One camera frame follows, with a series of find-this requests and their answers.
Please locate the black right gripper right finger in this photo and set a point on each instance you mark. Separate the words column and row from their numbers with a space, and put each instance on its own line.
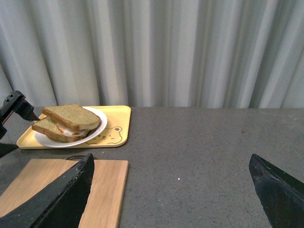
column 280, row 194

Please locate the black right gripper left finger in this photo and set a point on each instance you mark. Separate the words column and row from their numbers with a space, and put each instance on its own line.
column 60, row 204

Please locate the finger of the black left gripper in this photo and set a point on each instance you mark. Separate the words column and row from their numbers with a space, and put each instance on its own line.
column 34, row 117

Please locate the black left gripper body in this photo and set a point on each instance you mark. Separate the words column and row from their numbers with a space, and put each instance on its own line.
column 15, row 102

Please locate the white plate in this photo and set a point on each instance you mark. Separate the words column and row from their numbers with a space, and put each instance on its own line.
column 68, row 125

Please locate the white orange sandwich filling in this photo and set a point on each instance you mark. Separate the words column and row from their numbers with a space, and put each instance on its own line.
column 70, row 133

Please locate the wooden cutting board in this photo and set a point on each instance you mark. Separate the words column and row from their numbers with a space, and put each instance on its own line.
column 104, row 202

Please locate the yellow bear tray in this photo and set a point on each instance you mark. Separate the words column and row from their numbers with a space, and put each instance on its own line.
column 113, row 131

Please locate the grey curtain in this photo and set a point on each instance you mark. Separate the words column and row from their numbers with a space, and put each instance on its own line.
column 202, row 53

